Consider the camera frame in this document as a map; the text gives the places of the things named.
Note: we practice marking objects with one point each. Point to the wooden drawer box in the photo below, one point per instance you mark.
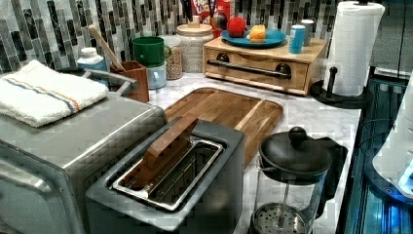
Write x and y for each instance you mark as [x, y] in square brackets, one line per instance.
[274, 69]

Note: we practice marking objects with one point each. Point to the wooden cutting board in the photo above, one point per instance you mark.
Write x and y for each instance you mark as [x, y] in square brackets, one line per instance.
[253, 116]

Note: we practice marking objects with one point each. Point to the wooden block in toaster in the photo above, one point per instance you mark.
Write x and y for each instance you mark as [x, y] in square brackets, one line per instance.
[164, 152]

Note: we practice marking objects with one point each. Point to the glass jar of grains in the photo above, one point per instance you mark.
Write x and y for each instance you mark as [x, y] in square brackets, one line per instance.
[174, 63]

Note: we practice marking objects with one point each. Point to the light blue mug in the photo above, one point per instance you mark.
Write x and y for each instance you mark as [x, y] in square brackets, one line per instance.
[156, 77]

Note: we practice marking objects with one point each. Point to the grey slot toaster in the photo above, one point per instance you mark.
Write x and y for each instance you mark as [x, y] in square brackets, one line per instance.
[214, 207]

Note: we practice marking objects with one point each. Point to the brown wooden utensil holder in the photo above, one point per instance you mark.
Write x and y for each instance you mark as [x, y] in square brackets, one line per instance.
[137, 72]

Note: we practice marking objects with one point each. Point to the glass jar with wooden lid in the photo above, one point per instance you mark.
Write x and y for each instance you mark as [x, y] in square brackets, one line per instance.
[193, 36]

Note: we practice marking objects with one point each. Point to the green mug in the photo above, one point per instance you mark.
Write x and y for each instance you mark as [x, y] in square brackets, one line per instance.
[150, 51]

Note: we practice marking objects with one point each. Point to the red ball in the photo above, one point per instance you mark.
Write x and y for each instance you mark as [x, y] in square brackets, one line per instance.
[236, 27]

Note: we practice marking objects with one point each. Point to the orange yellow toy fruit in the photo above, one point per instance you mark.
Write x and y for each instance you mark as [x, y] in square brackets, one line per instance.
[257, 34]

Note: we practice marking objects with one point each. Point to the blue plate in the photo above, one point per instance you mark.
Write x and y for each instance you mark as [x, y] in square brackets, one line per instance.
[273, 39]

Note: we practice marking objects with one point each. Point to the black glass french press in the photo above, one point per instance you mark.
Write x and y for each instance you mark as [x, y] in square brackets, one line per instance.
[297, 175]

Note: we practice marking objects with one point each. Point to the red cereal box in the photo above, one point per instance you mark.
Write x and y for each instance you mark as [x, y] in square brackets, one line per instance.
[213, 9]

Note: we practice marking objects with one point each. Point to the black paper towel holder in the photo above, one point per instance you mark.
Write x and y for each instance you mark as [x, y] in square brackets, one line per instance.
[325, 95]

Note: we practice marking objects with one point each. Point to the blue can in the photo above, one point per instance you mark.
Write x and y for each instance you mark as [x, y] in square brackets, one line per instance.
[296, 40]

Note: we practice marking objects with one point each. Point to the white blue bottle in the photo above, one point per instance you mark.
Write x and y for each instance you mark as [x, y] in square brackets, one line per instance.
[89, 58]

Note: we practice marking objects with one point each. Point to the grey can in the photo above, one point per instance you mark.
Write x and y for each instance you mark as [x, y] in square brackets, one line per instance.
[308, 24]

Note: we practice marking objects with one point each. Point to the wooden spoon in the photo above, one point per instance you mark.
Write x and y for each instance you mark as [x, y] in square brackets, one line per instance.
[104, 45]

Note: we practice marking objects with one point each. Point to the white paper towel roll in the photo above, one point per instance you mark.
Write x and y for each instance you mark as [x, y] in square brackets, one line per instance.
[354, 33]

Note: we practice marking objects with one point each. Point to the silver toaster oven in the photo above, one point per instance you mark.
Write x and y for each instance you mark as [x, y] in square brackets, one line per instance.
[45, 172]

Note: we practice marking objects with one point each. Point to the white striped folded towel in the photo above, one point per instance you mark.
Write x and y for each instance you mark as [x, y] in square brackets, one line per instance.
[38, 95]

